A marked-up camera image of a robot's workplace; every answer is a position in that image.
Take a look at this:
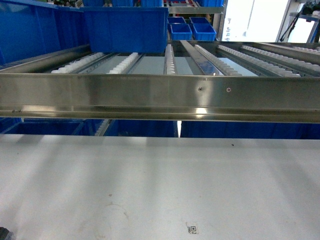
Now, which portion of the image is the small blue bin right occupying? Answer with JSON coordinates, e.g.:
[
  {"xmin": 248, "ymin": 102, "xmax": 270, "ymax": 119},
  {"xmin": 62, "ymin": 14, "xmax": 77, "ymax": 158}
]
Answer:
[{"xmin": 192, "ymin": 23, "xmax": 217, "ymax": 42}]

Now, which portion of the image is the stainless steel roller shelf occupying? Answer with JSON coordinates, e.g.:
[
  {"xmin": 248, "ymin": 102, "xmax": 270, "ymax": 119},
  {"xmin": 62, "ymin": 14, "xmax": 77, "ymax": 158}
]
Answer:
[{"xmin": 0, "ymin": 40, "xmax": 320, "ymax": 123}]

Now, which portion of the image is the large blue bin on shelf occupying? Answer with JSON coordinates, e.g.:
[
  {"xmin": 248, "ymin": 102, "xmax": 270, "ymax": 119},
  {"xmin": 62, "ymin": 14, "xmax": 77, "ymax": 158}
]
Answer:
[{"xmin": 82, "ymin": 7, "xmax": 169, "ymax": 53}]

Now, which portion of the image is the small blue bin middle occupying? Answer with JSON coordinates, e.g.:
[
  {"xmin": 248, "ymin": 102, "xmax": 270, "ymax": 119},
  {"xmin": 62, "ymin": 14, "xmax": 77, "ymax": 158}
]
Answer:
[{"xmin": 170, "ymin": 23, "xmax": 192, "ymax": 41}]

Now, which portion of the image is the far steel shelf rack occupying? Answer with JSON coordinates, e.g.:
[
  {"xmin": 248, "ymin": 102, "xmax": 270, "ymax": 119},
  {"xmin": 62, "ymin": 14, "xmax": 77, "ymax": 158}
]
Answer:
[{"xmin": 162, "ymin": 0, "xmax": 228, "ymax": 41}]

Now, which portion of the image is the blue bin under shelf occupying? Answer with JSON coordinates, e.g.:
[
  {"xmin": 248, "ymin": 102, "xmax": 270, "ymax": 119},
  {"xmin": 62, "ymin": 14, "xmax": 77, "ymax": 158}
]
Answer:
[{"xmin": 0, "ymin": 117, "xmax": 320, "ymax": 140}]

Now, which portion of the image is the small blue bin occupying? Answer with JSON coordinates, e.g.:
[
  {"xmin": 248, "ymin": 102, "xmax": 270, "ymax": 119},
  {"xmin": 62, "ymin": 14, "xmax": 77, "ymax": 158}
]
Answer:
[
  {"xmin": 170, "ymin": 23, "xmax": 192, "ymax": 41},
  {"xmin": 192, "ymin": 23, "xmax": 217, "ymax": 42}
]

